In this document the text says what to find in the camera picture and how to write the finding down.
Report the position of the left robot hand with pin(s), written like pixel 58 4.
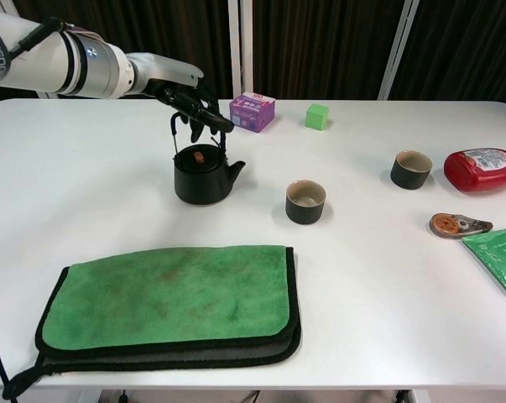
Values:
pixel 164 69

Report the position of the black teapot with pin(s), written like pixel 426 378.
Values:
pixel 198 184

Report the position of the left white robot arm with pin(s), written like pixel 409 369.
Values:
pixel 47 63

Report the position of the brown cup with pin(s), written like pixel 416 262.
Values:
pixel 305 212
pixel 408 178

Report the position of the purple cardboard box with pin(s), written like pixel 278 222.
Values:
pixel 250 115

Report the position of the dark pleated curtain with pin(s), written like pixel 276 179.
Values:
pixel 319 46

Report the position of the green cube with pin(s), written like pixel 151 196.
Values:
pixel 316 117

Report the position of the green cloth black trim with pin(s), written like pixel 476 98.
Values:
pixel 168 294

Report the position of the red ketchup bottle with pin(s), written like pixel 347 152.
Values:
pixel 483 176

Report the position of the green foil packet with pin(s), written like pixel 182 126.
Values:
pixel 498 256

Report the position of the white upright double frame post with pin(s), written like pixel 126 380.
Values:
pixel 240 42

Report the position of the white slanted frame post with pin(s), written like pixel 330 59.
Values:
pixel 397 54

